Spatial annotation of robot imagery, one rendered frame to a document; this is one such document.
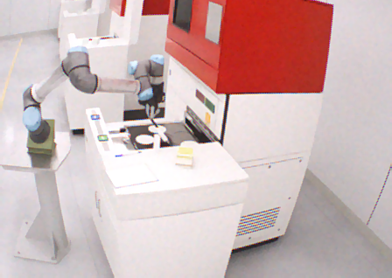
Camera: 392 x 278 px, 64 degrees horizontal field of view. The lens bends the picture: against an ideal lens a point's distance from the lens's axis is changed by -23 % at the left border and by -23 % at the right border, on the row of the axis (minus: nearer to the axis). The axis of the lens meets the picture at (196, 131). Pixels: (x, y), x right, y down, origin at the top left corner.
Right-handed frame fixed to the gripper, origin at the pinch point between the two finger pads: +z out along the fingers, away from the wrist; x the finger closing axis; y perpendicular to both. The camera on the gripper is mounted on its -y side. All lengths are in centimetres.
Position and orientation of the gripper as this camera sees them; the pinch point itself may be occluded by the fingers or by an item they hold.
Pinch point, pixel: (150, 118)
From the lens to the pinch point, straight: 218.6
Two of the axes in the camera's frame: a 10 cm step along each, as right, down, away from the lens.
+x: -7.8, -3.4, 5.2
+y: 6.1, -2.9, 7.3
